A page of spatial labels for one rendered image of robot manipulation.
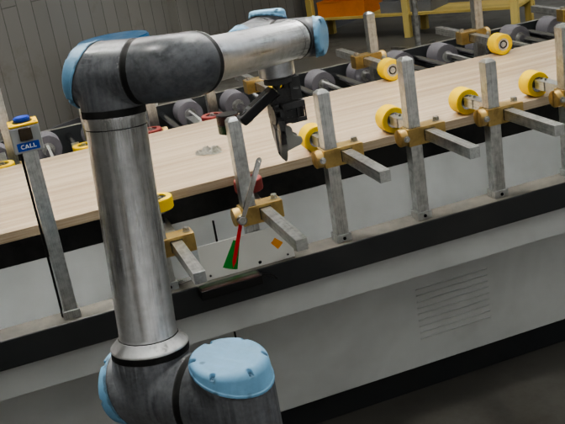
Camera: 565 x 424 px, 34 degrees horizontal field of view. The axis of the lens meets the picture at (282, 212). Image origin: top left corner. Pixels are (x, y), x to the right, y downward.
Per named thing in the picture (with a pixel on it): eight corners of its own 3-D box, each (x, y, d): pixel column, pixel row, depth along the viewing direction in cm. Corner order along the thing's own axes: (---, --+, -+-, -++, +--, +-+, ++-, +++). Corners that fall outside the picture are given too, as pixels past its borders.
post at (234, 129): (270, 285, 252) (240, 116, 235) (257, 288, 251) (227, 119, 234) (266, 281, 255) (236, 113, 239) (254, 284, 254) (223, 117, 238)
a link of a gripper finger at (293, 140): (307, 158, 232) (301, 123, 229) (284, 164, 231) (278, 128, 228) (303, 156, 235) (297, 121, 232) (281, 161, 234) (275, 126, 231)
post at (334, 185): (352, 256, 257) (329, 88, 241) (340, 258, 257) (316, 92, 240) (347, 251, 261) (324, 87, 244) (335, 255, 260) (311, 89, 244)
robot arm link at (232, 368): (264, 463, 164) (247, 378, 158) (182, 452, 171) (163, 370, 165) (296, 416, 177) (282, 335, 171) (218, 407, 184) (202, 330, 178)
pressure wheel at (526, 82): (524, 92, 286) (543, 100, 290) (533, 68, 285) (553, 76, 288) (513, 89, 292) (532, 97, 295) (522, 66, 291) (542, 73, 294)
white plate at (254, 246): (295, 257, 251) (289, 222, 247) (204, 282, 244) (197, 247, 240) (294, 256, 251) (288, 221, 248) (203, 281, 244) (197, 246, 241)
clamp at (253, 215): (285, 216, 246) (282, 198, 245) (237, 229, 243) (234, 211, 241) (278, 210, 252) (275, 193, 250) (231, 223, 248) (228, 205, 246)
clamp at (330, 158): (366, 159, 249) (363, 141, 247) (319, 172, 246) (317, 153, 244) (356, 155, 255) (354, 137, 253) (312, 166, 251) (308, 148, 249)
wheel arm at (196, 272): (208, 284, 218) (205, 268, 217) (195, 288, 217) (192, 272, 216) (169, 230, 257) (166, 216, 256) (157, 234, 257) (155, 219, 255)
